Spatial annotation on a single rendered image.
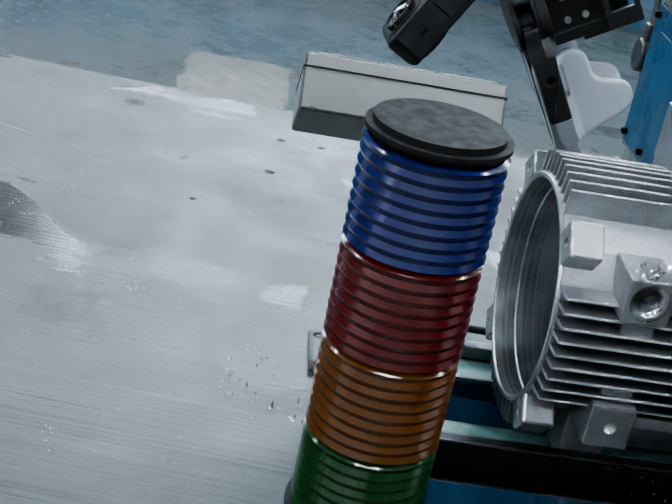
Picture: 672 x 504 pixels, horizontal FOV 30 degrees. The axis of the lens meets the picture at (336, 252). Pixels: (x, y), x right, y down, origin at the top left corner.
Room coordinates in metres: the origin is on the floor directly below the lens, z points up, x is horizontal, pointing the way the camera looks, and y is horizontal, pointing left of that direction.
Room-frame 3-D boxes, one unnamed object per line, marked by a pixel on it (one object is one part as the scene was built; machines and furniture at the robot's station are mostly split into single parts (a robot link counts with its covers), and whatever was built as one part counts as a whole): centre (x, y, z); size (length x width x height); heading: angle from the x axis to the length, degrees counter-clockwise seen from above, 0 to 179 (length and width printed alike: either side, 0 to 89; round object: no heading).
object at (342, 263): (0.47, -0.03, 1.14); 0.06 x 0.06 x 0.04
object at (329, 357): (0.47, -0.03, 1.10); 0.06 x 0.06 x 0.04
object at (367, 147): (0.47, -0.03, 1.19); 0.06 x 0.06 x 0.04
